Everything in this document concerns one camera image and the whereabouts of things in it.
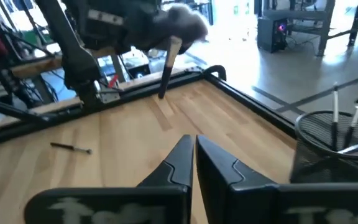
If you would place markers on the large fluffy powder brush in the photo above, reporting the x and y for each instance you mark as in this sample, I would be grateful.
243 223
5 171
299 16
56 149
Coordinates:
170 59

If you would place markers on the black pen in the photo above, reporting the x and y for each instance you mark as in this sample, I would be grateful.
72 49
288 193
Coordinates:
70 147

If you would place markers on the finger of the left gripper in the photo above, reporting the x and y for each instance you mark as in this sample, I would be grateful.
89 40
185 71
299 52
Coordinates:
148 42
185 46

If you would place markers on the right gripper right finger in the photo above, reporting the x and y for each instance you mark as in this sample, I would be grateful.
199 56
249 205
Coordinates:
244 202

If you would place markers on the black computer tower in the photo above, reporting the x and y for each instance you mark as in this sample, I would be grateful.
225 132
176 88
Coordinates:
272 34

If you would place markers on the wooden neighbouring table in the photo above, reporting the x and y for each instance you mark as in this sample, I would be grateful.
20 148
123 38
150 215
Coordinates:
36 67

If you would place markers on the grey metal background table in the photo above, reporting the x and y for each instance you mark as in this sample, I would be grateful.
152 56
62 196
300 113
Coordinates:
325 28

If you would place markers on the black mesh pen cup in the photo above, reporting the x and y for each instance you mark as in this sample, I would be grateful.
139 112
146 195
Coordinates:
315 161

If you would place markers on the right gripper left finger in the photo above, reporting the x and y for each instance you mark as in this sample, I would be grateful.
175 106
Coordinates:
166 205

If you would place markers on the black metal table frame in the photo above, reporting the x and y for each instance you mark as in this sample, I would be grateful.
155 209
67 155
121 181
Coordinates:
154 88

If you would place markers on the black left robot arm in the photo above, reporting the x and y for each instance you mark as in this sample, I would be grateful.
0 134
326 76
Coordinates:
76 59

